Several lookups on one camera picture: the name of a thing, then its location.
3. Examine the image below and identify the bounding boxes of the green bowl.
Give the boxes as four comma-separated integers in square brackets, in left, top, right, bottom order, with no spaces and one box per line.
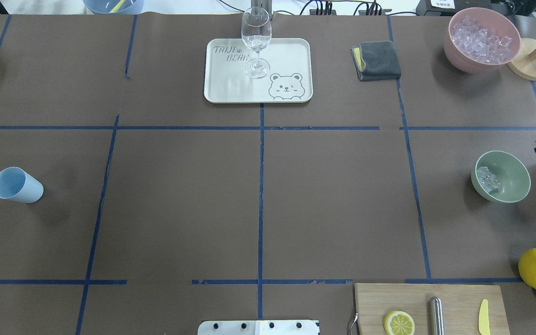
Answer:
[470,150,530,204]

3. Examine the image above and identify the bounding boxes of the ice cubes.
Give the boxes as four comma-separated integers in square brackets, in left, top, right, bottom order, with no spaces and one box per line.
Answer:
[476,166,500,194]
[450,15,514,64]

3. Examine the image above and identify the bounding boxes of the light blue plastic cup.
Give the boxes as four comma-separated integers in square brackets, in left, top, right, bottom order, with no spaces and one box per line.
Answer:
[0,166,43,203]

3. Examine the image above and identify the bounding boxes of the ice cubes in pink bowl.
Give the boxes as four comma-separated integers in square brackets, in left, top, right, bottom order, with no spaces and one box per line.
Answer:
[450,15,514,64]

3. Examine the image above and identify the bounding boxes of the pink bowl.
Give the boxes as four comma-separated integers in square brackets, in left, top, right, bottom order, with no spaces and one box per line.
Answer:
[444,7,521,74]

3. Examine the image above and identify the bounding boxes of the wooden cutting board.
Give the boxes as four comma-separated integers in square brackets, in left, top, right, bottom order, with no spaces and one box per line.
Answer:
[355,283,510,335]

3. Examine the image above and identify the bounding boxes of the grey folded cloth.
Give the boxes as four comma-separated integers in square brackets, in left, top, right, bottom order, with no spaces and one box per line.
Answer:
[356,40,401,82]

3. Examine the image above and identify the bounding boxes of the yellow plastic knife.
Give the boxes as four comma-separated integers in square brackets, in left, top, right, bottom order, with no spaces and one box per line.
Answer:
[478,298,490,335]

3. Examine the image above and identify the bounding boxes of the metal cylinder tool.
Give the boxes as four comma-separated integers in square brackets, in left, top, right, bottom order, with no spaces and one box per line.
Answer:
[429,296,445,335]

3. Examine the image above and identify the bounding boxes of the yellow sponge in cloth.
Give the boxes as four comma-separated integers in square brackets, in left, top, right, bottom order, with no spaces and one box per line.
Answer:
[352,45,365,74]

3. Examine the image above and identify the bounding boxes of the lemon half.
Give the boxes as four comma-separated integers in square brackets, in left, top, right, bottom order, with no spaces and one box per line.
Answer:
[383,310,415,335]

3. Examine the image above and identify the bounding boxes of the white bear tray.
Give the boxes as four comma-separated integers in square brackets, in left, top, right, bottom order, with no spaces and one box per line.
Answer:
[204,38,314,103]

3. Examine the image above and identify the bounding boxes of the clear wine glass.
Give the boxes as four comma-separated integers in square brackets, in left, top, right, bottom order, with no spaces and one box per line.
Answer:
[241,6,272,79]

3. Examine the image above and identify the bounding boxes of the blue bin at back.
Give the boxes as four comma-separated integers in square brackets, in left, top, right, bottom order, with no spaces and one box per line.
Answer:
[83,0,146,15]

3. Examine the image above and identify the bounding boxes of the black cables at back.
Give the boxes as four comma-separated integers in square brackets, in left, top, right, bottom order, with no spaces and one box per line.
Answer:
[217,0,420,17]

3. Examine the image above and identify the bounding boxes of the cutting board metal handle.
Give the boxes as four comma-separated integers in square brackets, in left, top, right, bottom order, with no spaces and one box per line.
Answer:
[347,313,359,335]

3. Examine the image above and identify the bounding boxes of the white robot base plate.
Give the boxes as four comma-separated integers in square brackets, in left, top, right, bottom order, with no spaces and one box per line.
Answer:
[197,320,321,335]

